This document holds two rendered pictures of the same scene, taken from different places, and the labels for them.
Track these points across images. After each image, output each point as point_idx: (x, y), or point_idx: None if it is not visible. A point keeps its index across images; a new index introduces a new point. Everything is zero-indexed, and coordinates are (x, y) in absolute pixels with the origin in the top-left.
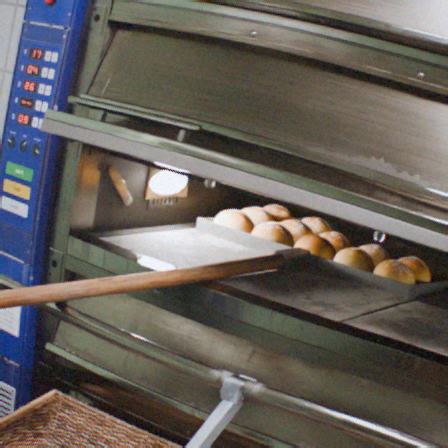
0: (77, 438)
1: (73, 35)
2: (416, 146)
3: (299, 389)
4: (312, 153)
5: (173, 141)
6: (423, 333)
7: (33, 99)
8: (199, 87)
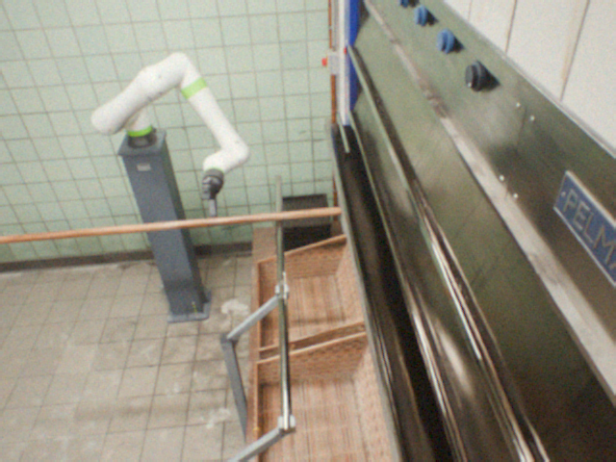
0: (348, 258)
1: (351, 74)
2: (397, 196)
3: None
4: (371, 181)
5: (334, 158)
6: None
7: (346, 102)
8: (370, 124)
